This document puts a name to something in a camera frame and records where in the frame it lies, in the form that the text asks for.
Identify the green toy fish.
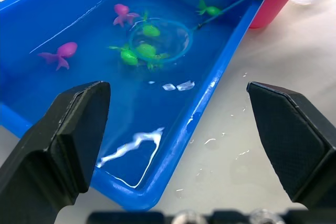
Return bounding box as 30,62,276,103
108,45,139,67
141,11,161,37
196,0,222,17
136,43,170,61

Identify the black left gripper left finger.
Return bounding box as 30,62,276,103
0,80,111,224

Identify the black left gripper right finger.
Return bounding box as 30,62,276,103
246,81,336,210

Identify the blue plastic tub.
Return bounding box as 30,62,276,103
0,0,266,211

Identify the blue round fishing net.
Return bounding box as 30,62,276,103
128,0,254,65

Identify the pink plastic bucket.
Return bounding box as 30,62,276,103
248,0,314,29

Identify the pink toy fish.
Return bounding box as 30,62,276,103
113,3,141,28
37,41,79,72

